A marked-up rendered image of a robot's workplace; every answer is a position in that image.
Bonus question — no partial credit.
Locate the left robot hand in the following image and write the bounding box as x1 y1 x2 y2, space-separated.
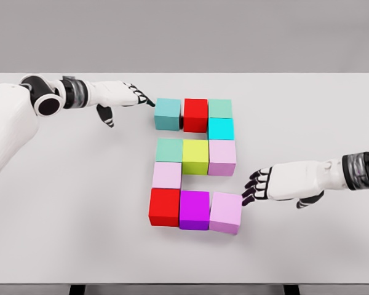
95 81 156 128

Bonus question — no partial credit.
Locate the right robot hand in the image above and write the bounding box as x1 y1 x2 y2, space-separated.
240 162 325 210

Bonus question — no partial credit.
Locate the teal cube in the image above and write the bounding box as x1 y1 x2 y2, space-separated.
154 98 182 133

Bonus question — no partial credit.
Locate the pink cube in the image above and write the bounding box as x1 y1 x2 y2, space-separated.
151 162 183 190
207 139 237 177
208 191 244 236

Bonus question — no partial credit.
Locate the sea-green cube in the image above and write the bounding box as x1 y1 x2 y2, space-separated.
208 98 233 119
155 138 184 164

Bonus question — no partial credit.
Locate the red cube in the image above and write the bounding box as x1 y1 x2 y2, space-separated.
148 187 181 227
183 98 209 133

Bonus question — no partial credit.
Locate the cyan cube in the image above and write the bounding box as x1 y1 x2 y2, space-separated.
207 117 236 141

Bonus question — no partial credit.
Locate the yellow-green cube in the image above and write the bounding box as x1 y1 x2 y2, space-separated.
181 138 210 176

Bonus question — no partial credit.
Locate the magenta cube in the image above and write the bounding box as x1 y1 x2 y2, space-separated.
179 190 211 231

